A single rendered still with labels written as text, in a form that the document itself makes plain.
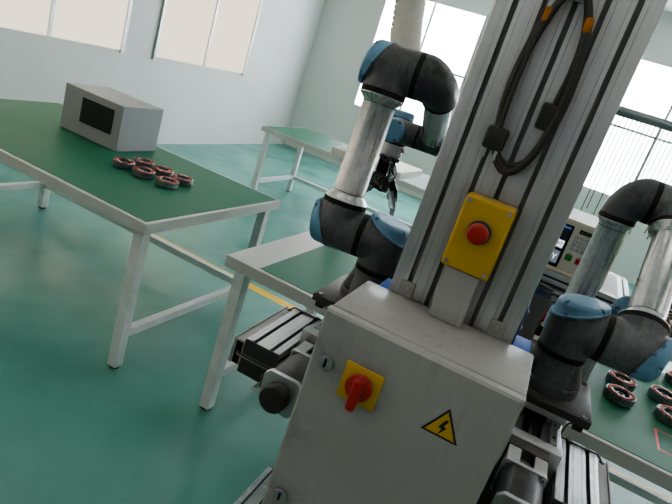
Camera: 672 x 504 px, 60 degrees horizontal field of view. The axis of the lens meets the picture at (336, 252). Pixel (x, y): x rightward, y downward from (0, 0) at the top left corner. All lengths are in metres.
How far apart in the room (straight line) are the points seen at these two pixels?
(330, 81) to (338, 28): 0.80
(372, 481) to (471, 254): 0.42
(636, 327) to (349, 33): 8.37
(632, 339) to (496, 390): 0.59
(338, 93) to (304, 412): 8.57
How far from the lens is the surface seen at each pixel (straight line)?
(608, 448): 2.12
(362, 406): 0.99
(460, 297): 1.05
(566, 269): 2.33
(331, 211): 1.48
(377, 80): 1.47
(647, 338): 1.46
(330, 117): 9.48
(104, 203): 2.64
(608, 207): 1.69
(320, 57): 9.64
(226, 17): 7.78
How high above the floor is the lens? 1.61
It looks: 18 degrees down
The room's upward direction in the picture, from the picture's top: 18 degrees clockwise
